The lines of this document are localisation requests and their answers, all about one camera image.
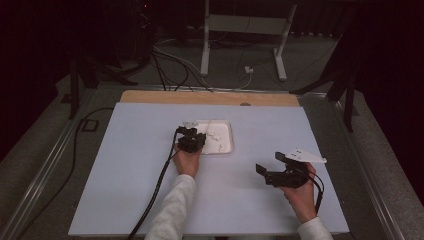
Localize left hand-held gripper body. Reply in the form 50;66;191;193
177;121;205;154

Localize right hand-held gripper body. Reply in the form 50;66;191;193
265;148;328;190

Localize square white tray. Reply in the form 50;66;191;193
194;119;234;156

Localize person's left hand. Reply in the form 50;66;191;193
172;148;203;179

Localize person's right hand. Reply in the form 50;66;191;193
279;162;318;224

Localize light blue table mat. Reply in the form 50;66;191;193
68;101;350;237

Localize black stand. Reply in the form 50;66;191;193
68;56;138;120
289;66;356;133

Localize black square floor plate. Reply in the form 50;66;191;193
80;118;100;133

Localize dark equipment rack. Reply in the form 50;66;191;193
132;0;158;65

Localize white metal stand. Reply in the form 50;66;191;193
199;0;298;82

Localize right hand-held gripper cable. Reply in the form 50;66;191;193
304;171;326;215

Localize hand-held gripper cable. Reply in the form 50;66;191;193
127;128;181;240
304;171;326;215

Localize black floor cable bundle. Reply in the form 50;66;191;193
151;49;214;93

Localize left hand-held gripper cable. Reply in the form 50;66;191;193
127;128;181;240

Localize white floor cable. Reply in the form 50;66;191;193
153;44;253;91

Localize metal floor rail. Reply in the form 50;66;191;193
329;96;406;240
0;88;101;240

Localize long black floor cable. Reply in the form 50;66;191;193
16;107;115;240

